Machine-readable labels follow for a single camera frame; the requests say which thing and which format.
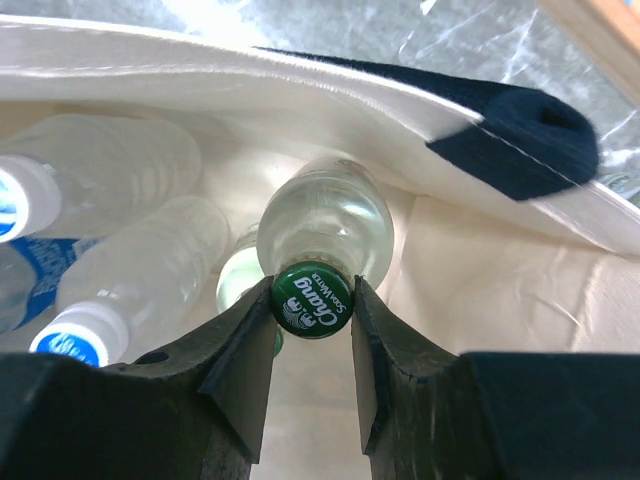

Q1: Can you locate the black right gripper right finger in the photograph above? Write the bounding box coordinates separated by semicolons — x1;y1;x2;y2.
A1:
351;279;639;479

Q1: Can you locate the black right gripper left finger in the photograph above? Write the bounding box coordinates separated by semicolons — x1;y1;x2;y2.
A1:
1;278;276;479

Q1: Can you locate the Chang soda bottle front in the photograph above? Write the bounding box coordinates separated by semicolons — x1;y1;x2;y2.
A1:
215;222;286;359

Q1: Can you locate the chang soda bottle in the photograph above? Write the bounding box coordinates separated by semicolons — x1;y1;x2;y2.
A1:
256;158;394;339
599;172;640;206
215;222;286;359

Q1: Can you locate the cream canvas tote bag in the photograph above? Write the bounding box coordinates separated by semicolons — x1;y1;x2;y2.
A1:
1;15;639;479

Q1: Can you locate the blue-cap water bottle front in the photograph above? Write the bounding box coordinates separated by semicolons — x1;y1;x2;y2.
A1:
29;196;229;367

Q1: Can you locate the blue-cap water bottle labelled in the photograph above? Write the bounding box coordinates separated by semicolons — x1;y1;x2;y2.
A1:
1;237;103;334

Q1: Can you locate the blue-cap water bottle rear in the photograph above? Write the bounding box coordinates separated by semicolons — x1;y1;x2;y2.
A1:
1;114;201;242

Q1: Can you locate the wooden clothes rack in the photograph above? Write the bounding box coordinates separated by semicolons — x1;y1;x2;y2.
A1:
536;0;639;107

